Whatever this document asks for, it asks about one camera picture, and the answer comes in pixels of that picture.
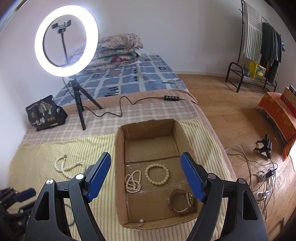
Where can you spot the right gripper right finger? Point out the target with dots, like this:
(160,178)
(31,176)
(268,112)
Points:
(243,219)

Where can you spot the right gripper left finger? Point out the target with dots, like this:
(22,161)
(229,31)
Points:
(48,220)

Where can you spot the brown strap wristwatch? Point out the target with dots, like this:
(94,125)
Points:
(180,201)

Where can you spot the yellow striped blanket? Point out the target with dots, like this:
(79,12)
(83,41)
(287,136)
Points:
(32,165)

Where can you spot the black small tripod on floor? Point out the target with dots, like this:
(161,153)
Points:
(267,146)

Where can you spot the cardboard tray box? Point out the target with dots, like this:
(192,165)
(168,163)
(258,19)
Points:
(147,170)

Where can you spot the black snack bag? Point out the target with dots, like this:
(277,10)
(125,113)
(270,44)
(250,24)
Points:
(45,114)

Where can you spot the orange cloth covered table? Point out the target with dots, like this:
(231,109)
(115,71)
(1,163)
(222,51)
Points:
(281,111)

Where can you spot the cardboard boxes on table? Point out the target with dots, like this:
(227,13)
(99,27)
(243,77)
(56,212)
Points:
(289,96)

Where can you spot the plaid pink bed cover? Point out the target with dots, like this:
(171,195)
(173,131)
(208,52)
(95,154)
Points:
(119,110)

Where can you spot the yellow crate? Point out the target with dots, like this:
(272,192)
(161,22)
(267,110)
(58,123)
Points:
(257,72)

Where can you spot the dark hanging clothes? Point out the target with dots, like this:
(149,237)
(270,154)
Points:
(271,51)

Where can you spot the blue patterned bedsheet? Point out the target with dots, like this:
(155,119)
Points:
(151,72)

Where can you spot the black clothes rack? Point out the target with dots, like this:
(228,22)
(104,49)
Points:
(245,82)

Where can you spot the striped hanging towel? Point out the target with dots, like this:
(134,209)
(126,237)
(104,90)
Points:
(252,35)

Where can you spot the floral folded quilt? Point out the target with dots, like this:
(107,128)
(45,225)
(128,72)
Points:
(113,51)

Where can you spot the black tripod stand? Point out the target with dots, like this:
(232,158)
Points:
(77,89)

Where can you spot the power strip with cables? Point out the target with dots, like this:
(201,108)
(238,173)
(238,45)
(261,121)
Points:
(262,183)

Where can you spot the white ring light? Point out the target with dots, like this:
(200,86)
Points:
(66,40)

